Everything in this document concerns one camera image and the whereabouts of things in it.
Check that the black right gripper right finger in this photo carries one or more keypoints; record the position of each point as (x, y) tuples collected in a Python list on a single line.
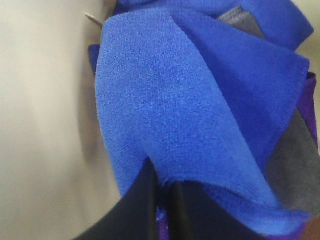
[(193, 215)]

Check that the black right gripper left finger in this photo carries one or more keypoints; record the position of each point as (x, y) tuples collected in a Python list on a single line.
[(134, 216)]

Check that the blue towel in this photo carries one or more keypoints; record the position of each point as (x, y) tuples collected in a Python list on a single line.
[(204, 89)]

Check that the beige plastic storage bin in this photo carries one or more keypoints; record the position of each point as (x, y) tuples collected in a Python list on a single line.
[(56, 179)]

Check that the grey towel in bin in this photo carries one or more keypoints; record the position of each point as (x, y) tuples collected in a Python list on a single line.
[(293, 169)]

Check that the purple towel in bin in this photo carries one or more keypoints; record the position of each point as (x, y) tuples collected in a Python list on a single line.
[(306, 106)]

